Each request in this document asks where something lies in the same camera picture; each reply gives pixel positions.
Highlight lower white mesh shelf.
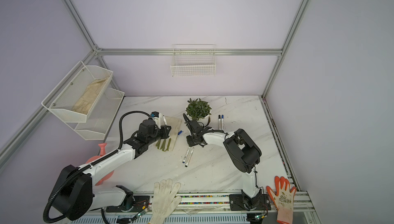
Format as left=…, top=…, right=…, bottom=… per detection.
left=74, top=87, right=124, bottom=140

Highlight white marker pen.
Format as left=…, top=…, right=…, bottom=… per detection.
left=185, top=148, right=194, bottom=167
left=218, top=115, right=222, bottom=130

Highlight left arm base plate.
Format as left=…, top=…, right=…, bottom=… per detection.
left=105, top=195, right=150, bottom=213

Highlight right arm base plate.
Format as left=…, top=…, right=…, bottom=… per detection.
left=229, top=193, right=271, bottom=211

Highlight potted green plant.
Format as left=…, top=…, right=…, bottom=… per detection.
left=186, top=98, right=212, bottom=121

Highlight orange white glove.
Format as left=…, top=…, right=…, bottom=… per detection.
left=266, top=176, right=297, bottom=224

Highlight white wire basket back wall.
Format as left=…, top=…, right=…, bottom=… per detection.
left=170, top=44, right=216, bottom=77

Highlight green bean pods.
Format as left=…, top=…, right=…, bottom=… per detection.
left=156, top=138, right=172, bottom=152

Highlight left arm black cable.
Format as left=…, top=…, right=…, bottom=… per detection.
left=117, top=110, right=151, bottom=150

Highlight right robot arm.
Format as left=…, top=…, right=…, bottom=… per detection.
left=183, top=114, right=271, bottom=211

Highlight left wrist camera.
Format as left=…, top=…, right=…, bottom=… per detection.
left=151, top=112, right=164, bottom=128

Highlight white work glove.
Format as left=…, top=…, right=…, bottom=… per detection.
left=149, top=178, right=182, bottom=224

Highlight upper white mesh shelf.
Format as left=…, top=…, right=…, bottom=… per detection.
left=42, top=61, right=113, bottom=123

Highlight beige glove in shelf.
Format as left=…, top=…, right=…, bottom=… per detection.
left=72, top=77, right=108, bottom=115

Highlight white mesh shelf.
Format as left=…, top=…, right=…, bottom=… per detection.
left=42, top=61, right=113, bottom=123
left=74, top=87, right=124, bottom=140

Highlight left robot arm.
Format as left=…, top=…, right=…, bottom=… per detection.
left=43, top=112, right=171, bottom=224

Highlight white marker blue cap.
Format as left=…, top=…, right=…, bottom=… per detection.
left=220, top=115, right=224, bottom=130

